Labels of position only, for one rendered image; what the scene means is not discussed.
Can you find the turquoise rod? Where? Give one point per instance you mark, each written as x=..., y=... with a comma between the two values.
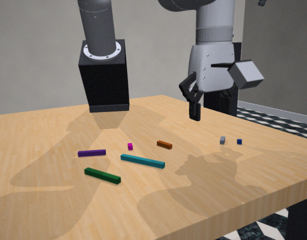
x=142, y=161

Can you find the small magenta block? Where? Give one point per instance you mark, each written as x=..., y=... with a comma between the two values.
x=130, y=146

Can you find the purple rod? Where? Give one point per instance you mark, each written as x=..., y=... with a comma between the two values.
x=88, y=153

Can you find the orange rod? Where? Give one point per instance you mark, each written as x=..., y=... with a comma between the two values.
x=164, y=144

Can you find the dark green rod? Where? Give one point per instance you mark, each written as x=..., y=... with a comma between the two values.
x=102, y=175

